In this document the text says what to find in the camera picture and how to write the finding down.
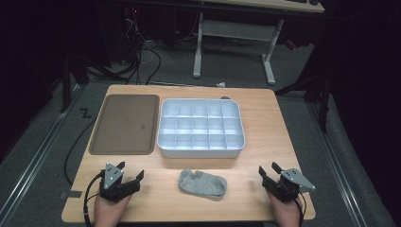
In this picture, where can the small white object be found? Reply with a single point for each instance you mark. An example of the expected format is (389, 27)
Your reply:
(221, 84)

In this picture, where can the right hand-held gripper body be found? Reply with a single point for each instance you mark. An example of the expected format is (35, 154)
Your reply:
(294, 179)

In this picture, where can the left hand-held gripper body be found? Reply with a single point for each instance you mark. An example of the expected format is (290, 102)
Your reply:
(110, 178)

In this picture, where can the black stand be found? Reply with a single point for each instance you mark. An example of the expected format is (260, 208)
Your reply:
(323, 104)
(66, 82)

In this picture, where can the person's right hand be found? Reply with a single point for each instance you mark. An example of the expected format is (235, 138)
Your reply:
(285, 213)

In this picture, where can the white-legged desk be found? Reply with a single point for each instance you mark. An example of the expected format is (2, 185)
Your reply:
(236, 30)

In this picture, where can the small dark round object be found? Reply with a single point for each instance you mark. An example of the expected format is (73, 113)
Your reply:
(225, 97)

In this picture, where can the brown tray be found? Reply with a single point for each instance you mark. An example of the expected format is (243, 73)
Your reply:
(126, 124)

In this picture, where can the grey sock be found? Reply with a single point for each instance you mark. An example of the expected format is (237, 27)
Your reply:
(201, 184)

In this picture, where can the grey tape strip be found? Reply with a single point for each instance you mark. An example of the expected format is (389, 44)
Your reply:
(72, 194)

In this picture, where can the white compartment storage box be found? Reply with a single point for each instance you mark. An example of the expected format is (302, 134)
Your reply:
(200, 126)

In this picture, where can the metal floor rail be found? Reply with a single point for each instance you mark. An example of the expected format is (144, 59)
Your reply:
(337, 164)
(34, 160)

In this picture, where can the person's left hand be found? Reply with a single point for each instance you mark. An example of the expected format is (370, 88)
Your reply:
(108, 213)

